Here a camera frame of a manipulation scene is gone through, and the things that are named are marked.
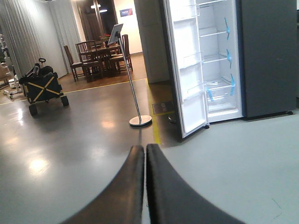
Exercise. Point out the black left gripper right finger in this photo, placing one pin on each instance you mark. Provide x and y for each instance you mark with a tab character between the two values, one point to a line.
172	200

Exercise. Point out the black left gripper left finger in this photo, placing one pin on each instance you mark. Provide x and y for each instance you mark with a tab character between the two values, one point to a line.
121	201

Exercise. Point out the clear fridge crisper drawer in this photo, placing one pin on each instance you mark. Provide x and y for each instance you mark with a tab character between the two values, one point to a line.
222	99

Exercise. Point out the white fridge door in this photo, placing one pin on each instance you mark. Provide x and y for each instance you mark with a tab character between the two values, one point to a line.
183	40

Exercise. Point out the open white fridge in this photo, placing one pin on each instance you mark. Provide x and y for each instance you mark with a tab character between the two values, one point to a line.
214	44

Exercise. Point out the clear lower door bin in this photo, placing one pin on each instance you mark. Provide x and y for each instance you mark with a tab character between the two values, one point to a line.
194	90

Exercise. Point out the clear door bin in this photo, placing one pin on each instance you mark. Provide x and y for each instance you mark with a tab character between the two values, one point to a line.
190	60
181	12
194	90

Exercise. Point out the blue tape strip drawer left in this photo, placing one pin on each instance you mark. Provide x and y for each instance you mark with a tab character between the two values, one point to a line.
209	94

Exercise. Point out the white paper manual bag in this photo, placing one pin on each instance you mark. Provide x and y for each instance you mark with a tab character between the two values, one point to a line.
214	82

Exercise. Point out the blue tape strip lower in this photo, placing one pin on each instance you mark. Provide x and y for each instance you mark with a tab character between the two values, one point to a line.
232	91

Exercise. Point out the blue tape strip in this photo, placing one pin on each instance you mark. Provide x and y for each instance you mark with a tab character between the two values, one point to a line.
229	58
232	91
227	28

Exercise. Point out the clear middle door bin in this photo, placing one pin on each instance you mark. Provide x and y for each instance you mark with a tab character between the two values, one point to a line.
190	60

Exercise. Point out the black yellow folding wagon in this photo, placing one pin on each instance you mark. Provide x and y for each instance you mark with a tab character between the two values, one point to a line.
41	84

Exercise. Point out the dark wooden dining table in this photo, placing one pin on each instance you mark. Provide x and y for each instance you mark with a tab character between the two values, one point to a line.
104	57

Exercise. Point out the wooden dining chair front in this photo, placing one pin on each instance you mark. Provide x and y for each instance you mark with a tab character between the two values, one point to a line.
91	64

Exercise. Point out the wooden dining chair left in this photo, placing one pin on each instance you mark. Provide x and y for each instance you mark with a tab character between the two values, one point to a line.
73	65

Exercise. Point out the blue tape strip middle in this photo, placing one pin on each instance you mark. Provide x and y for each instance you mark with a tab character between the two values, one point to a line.
229	58

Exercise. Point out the silver floor stand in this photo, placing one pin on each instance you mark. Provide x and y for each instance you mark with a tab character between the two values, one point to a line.
139	120

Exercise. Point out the blue tape strip top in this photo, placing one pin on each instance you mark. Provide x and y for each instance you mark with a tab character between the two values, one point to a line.
227	28

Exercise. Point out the clear upper door bin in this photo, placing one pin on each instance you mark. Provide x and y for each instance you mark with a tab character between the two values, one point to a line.
181	12

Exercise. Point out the blue wall sign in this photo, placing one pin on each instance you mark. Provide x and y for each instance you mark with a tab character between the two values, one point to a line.
126	12

